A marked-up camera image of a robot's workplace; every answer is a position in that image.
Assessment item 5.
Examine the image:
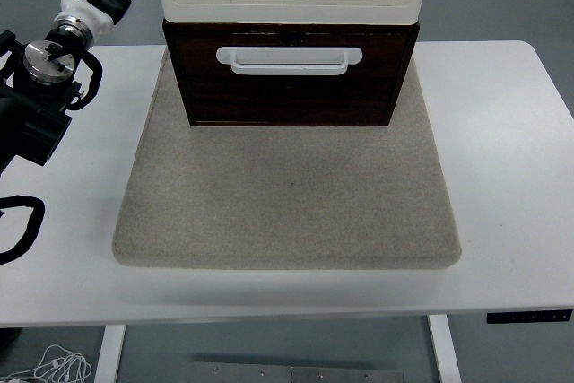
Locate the dark wooden drawer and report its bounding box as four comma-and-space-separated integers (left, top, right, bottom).
171, 30, 412, 125

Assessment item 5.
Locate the beige fabric mat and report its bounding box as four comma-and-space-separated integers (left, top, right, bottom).
110, 48, 463, 272

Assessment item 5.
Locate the white drawer handle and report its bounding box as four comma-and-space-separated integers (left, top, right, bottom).
215, 46, 363, 77

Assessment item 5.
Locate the black table control panel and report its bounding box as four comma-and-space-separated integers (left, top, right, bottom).
486, 309, 574, 326

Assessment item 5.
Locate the white table leg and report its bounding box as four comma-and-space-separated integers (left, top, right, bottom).
426, 314, 464, 383
94, 324, 128, 383

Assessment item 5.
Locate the dark wooden drawer casing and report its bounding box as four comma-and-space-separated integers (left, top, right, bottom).
161, 18, 422, 128

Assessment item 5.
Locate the grey metal plate with screws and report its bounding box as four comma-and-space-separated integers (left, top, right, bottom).
180, 361, 405, 383

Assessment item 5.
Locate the white cable on floor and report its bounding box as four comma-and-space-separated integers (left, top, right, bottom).
0, 344, 93, 383

